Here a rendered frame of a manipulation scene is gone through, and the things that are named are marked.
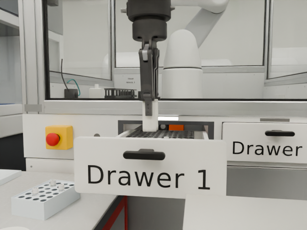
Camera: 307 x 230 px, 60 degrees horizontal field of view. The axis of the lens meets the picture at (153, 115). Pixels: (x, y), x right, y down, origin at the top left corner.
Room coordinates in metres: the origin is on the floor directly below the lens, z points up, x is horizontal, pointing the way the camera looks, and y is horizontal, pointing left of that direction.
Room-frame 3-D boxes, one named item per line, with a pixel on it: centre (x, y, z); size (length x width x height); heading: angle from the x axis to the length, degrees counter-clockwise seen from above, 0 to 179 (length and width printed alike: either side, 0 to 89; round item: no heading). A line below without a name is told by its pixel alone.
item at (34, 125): (1.26, -0.14, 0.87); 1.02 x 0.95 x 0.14; 82
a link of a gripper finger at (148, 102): (0.56, 0.01, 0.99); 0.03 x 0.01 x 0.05; 172
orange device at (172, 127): (1.18, -0.08, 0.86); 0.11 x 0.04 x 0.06; 82
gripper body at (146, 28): (0.59, 0.01, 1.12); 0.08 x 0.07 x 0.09; 172
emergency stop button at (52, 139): (0.79, 0.30, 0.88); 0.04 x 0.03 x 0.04; 82
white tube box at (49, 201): (0.58, 0.24, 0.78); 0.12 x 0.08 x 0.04; 161
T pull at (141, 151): (0.47, 0.01, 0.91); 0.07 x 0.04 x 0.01; 82
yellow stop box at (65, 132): (0.82, 0.30, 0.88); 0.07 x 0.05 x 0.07; 82
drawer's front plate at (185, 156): (0.50, 0.01, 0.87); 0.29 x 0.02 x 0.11; 82
